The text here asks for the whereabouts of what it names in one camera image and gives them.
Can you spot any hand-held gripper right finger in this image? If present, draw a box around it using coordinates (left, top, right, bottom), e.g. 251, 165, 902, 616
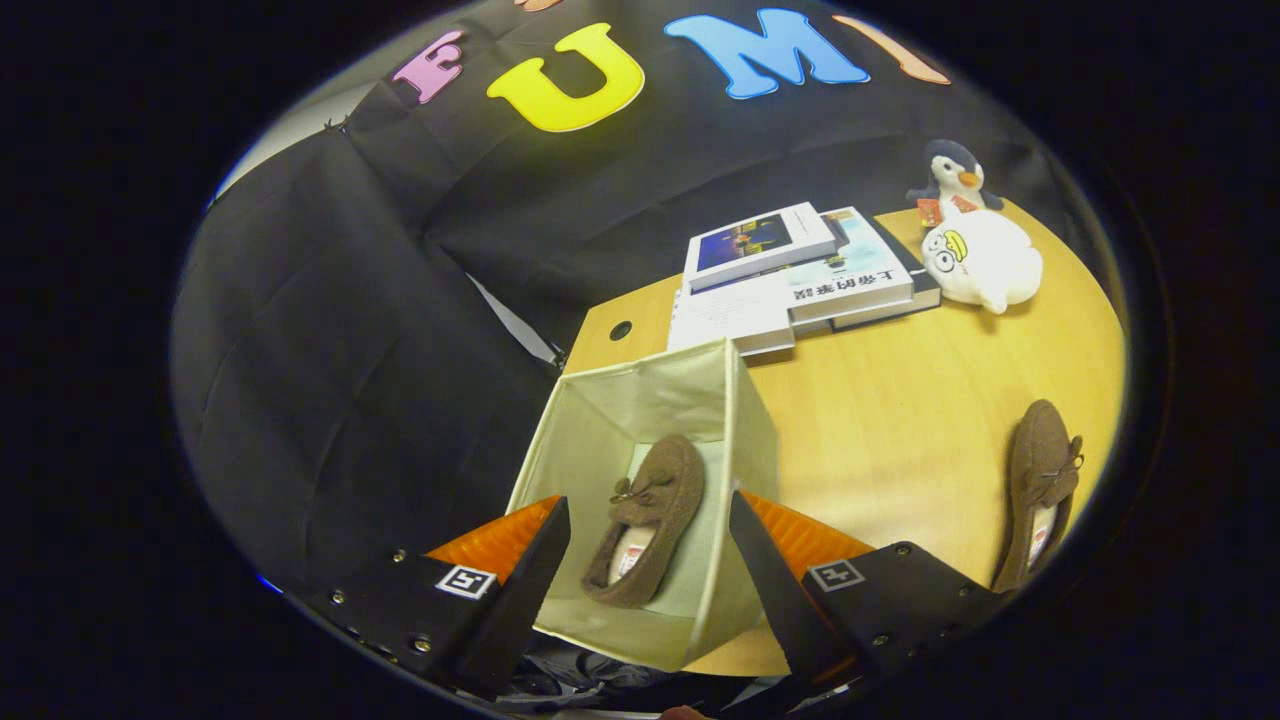
728, 490, 1006, 691

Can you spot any plain white book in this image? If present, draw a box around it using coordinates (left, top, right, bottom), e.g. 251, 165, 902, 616
666, 272, 798, 357

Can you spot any brown fuzzy shoe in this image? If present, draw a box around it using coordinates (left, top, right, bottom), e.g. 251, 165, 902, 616
990, 398, 1086, 596
580, 433, 706, 609

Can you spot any dark blue cover book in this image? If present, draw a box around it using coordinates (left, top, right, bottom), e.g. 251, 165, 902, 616
682, 202, 839, 293

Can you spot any white round plush toy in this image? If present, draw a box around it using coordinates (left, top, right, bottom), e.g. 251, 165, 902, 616
920, 208, 1044, 315

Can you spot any grey penguin plush toy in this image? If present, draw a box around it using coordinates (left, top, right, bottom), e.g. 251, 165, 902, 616
905, 139, 1005, 229

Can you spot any black cover book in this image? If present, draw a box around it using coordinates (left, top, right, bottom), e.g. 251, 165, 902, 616
830, 215, 943, 333

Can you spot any light blue cover book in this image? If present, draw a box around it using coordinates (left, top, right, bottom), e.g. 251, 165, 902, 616
785, 206, 916, 326

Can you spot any dark cloth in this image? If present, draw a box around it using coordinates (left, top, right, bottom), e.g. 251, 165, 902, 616
505, 640, 791, 713

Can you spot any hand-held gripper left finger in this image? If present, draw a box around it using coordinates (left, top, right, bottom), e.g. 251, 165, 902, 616
305, 495, 571, 701

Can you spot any green fabric storage box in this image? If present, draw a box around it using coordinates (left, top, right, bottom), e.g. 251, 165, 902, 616
505, 337, 791, 673

